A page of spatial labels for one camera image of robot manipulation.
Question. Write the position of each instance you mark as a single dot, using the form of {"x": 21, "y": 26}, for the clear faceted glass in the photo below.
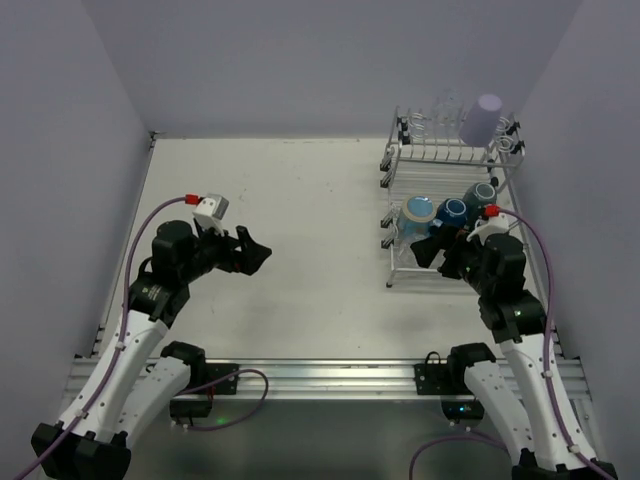
{"x": 405, "y": 258}

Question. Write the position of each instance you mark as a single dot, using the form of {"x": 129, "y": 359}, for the clear glass on rack top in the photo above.
{"x": 447, "y": 113}

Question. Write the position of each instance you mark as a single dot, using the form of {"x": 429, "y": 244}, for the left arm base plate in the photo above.
{"x": 223, "y": 379}

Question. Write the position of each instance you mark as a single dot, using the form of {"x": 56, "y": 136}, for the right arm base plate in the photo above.
{"x": 432, "y": 376}

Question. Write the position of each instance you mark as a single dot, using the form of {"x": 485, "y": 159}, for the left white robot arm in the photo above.
{"x": 94, "y": 437}

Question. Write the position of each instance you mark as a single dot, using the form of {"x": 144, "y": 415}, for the light blue butterfly mug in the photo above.
{"x": 416, "y": 216}

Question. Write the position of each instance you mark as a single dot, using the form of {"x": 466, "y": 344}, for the silver metal dish rack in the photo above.
{"x": 416, "y": 161}

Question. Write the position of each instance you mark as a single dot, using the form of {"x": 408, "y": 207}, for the lavender plastic cup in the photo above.
{"x": 479, "y": 126}

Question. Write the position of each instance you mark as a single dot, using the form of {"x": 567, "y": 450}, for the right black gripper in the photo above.
{"x": 447, "y": 248}

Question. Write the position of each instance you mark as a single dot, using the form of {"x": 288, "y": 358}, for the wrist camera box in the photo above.
{"x": 491, "y": 221}
{"x": 210, "y": 211}

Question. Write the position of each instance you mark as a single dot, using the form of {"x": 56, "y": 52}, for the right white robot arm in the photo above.
{"x": 537, "y": 424}

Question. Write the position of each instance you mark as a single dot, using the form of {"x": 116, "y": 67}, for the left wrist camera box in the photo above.
{"x": 210, "y": 211}

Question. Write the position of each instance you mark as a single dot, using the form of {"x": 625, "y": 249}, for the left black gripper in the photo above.
{"x": 240, "y": 250}

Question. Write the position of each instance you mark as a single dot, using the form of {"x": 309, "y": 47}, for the aluminium mounting rail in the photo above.
{"x": 343, "y": 380}

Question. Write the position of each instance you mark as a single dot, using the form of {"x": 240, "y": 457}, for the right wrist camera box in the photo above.
{"x": 491, "y": 221}

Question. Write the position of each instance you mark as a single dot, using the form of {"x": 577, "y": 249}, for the dark teal mug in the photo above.
{"x": 479, "y": 195}

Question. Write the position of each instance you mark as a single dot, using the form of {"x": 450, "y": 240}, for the dark blue faceted mug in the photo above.
{"x": 452, "y": 212}

